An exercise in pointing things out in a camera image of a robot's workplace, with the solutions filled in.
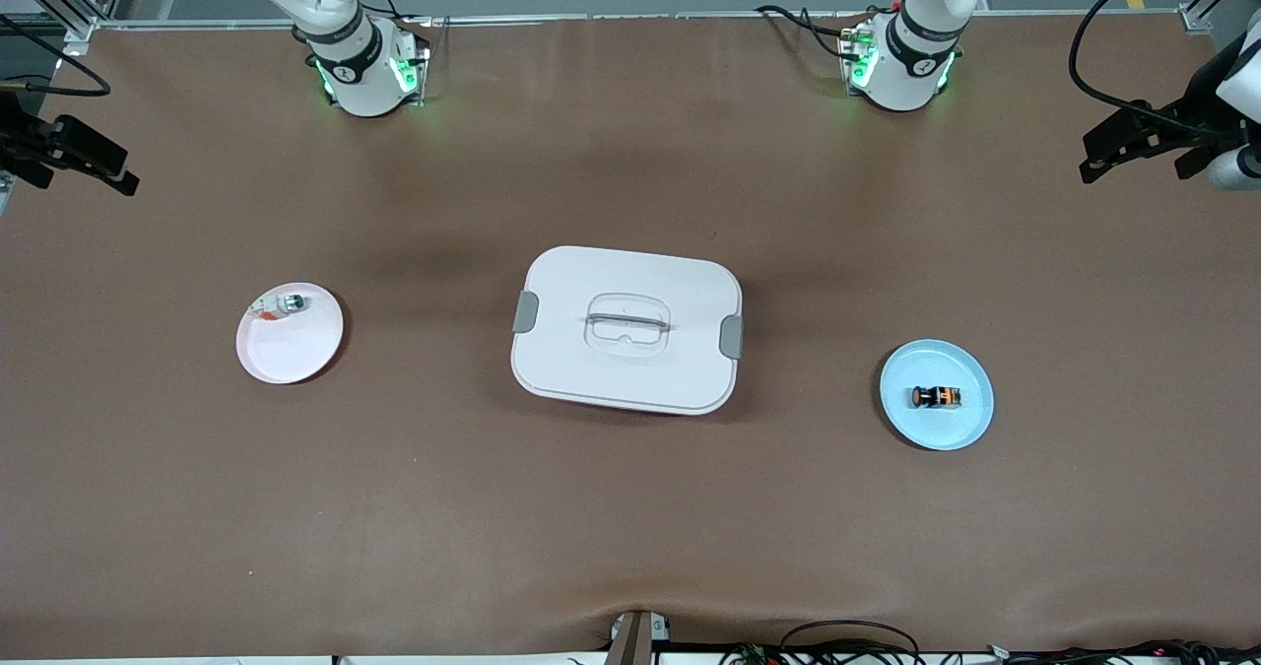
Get black table-edge cable bundle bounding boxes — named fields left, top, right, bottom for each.
left=985, top=638, right=1261, bottom=665

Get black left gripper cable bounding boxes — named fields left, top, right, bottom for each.
left=1069, top=0, right=1223, bottom=139

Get white lidded storage box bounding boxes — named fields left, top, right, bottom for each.
left=509, top=244, right=745, bottom=418

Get light blue round plate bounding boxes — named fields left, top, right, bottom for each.
left=879, top=339, right=995, bottom=451

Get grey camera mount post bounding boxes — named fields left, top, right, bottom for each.
left=603, top=609, right=673, bottom=665

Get white circuit breaker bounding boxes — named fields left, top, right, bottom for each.
left=250, top=292, right=308, bottom=323

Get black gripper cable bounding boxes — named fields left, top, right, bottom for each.
left=1069, top=0, right=1223, bottom=139
left=0, top=15, right=112, bottom=98

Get black left arm base cables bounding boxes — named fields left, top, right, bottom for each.
left=757, top=5, right=868, bottom=60

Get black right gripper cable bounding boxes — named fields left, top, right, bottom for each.
left=0, top=15, right=112, bottom=98

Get pale pink round plate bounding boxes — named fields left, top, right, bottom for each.
left=235, top=282, right=346, bottom=385

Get black looped table-edge cable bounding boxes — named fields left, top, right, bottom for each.
left=778, top=621, right=922, bottom=665

